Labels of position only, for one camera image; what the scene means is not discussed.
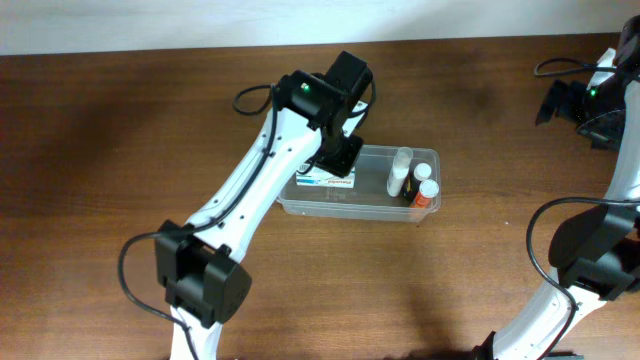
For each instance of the orange tube white cap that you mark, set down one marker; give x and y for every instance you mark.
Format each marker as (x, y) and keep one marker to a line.
(427, 192)

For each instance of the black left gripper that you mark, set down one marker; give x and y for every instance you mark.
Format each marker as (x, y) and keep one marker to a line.
(341, 161)

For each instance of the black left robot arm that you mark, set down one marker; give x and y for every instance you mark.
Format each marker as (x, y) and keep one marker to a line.
(199, 264)

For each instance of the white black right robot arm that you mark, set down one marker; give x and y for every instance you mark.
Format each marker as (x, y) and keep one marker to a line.
(592, 257)

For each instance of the dark syrup bottle white cap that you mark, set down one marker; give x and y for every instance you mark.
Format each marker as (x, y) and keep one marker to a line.
(420, 173)

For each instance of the clear plastic container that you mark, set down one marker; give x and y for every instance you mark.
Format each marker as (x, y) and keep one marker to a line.
(366, 200)

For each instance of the white plastic lotion bottle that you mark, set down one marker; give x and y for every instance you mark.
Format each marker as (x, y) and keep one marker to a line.
(399, 171)

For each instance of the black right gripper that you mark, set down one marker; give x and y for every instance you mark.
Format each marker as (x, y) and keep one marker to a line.
(565, 105)

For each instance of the white Panadol medicine box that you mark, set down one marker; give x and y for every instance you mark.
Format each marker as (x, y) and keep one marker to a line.
(316, 177)

